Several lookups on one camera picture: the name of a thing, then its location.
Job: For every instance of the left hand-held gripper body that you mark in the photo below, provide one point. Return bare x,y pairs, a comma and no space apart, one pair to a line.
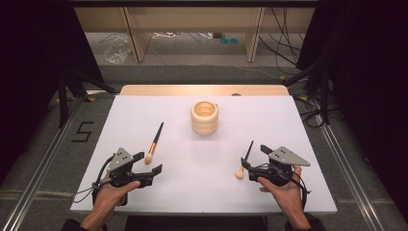
120,159

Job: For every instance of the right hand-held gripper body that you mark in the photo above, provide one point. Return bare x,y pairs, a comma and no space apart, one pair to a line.
287,157

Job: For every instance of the small thin black makeup brush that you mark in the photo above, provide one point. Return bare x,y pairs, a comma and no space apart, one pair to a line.
247,154

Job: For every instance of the makeup brush with gold ferrule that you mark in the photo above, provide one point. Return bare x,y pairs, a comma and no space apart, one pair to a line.
155,140

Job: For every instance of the ribbed wooden cup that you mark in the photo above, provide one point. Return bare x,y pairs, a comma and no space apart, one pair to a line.
204,123

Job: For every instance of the person's left hand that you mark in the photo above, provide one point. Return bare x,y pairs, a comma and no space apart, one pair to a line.
110,195

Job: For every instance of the person's right hand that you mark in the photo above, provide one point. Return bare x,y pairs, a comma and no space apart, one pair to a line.
285,195

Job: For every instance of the black tripod stand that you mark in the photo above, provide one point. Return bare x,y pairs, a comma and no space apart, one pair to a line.
324,93
64,99

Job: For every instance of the light wooden table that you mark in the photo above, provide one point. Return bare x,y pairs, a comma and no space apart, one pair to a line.
179,89

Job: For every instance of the clear plastic bag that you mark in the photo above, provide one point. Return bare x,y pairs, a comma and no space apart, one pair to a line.
117,51

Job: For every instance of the blue round disc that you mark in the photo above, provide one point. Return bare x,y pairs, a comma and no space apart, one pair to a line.
224,41
234,40

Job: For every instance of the aluminium floor rail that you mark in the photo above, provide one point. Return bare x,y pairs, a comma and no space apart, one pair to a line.
38,179
349,170

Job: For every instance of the wooden shelf frame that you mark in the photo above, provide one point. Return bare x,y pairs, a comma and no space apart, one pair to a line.
134,35

